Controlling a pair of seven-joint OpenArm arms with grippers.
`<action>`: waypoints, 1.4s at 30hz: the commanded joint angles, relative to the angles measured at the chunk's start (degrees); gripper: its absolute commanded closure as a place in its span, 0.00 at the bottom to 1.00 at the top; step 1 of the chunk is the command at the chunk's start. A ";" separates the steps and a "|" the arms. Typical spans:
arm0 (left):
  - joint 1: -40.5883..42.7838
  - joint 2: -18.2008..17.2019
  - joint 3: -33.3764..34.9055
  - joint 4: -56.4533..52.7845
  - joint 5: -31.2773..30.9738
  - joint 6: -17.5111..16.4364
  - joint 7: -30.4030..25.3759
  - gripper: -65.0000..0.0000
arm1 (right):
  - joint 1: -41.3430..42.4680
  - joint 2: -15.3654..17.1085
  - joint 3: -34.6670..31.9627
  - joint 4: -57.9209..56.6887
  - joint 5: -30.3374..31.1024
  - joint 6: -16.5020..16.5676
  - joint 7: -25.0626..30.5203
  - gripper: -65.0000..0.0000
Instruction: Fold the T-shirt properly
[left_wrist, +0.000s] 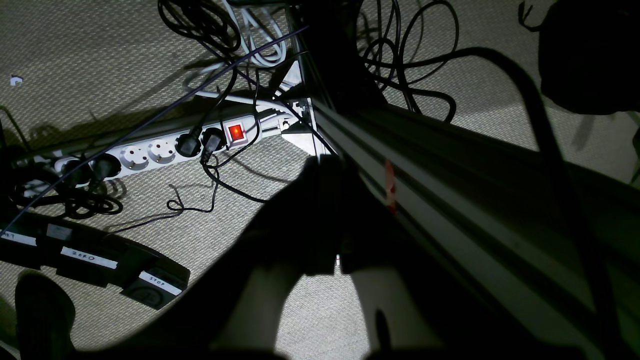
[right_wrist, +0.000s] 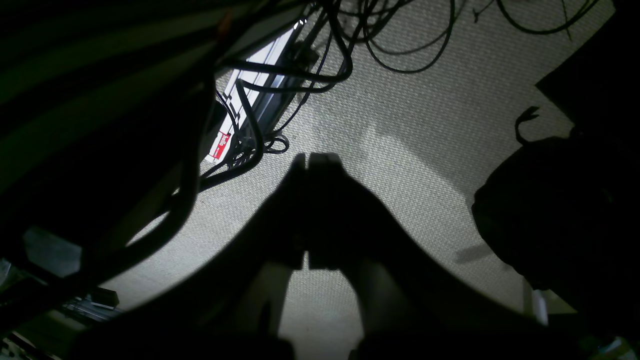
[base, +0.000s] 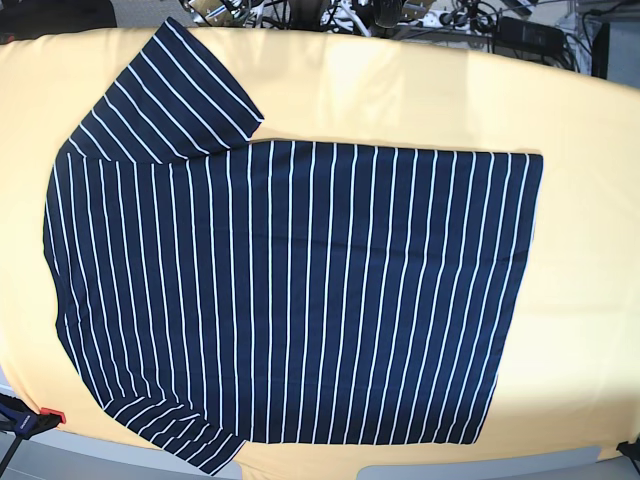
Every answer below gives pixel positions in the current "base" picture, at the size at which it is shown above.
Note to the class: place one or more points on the navy white striped T-shirt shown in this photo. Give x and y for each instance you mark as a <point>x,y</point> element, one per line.
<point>213,290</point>

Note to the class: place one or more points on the white power strip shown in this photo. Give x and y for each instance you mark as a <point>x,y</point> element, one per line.
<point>365,17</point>

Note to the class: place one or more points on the black power adapter box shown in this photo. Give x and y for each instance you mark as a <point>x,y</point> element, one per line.
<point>529,37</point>

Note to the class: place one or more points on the blue red bar clamp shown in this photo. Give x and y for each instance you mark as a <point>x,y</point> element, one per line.
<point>19,419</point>

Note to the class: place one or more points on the black clamp right corner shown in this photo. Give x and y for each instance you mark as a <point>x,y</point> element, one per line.
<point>630,450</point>

